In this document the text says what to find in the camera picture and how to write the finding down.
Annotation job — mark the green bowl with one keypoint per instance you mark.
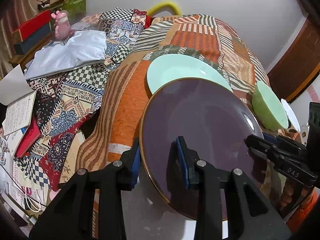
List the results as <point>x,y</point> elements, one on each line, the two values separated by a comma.
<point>268,108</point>

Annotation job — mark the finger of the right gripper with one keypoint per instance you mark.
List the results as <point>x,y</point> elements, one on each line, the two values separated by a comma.
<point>262,147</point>

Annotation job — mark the right hand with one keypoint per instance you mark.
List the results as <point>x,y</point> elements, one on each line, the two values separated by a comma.
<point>289,189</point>

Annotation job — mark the checkered patchwork quilt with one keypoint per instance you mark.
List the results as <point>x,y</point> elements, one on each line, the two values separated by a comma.
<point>65,99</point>

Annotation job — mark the red flat box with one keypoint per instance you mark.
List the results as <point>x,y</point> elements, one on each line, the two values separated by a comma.
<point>30,26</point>

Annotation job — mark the green cardboard box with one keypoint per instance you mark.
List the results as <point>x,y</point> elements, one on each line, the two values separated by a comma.
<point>76,9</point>

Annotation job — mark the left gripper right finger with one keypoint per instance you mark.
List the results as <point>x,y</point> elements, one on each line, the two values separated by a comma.
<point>191,166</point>

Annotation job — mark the yellow green curved object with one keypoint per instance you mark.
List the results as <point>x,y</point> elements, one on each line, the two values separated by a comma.
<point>164,5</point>

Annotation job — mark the pink plush toy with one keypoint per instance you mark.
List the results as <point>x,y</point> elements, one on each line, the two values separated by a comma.
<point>62,25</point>

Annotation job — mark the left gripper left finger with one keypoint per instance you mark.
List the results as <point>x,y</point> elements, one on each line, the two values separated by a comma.
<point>127,168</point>

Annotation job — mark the grey satin pillow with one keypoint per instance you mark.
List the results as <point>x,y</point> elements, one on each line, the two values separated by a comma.
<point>70,52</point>

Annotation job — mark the mint green plate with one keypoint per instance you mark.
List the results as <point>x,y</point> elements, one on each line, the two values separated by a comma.
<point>170,67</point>

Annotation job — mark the striped curtain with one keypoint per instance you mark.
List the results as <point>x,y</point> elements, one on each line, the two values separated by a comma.
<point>16,13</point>

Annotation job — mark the dark blue flat box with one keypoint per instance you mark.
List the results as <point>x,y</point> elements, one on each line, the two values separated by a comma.
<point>22,48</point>

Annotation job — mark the red book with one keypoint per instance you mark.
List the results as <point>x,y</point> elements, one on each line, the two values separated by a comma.
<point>31,135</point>

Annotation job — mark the brown wooden door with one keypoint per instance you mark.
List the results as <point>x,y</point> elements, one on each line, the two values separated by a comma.
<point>299,66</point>

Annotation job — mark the open white notebook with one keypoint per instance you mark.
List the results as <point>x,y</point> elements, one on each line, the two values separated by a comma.
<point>19,99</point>

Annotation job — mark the dark purple plate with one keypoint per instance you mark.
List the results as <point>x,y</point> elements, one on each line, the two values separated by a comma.
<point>213,121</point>

